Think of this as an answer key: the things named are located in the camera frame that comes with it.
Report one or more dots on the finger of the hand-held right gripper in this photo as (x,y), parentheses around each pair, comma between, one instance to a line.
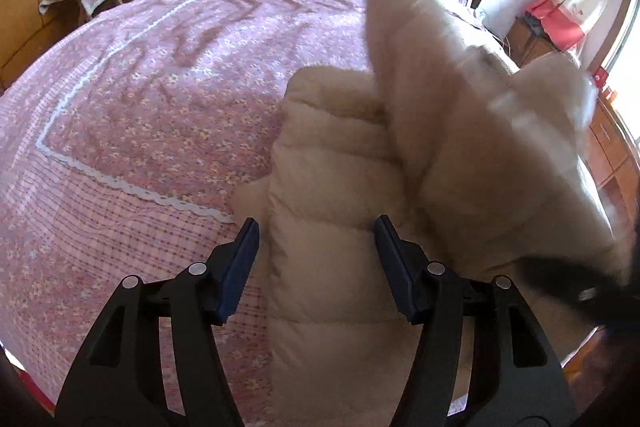
(560,282)

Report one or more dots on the beige quilted down jacket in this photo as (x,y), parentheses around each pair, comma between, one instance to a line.
(450,147)

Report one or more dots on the red cup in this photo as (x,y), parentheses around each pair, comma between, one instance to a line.
(600,78)

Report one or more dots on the pink floral bedspread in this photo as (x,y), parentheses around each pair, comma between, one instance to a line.
(150,107)

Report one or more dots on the wooden dresser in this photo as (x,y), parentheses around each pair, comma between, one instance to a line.
(615,157)

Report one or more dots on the window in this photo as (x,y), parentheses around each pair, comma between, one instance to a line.
(627,67)

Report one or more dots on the dark clothes pile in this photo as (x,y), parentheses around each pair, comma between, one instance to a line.
(535,26)

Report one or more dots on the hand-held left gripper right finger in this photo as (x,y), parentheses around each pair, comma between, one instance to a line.
(395,272)

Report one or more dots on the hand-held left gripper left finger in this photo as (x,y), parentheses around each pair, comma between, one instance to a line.
(235,277)

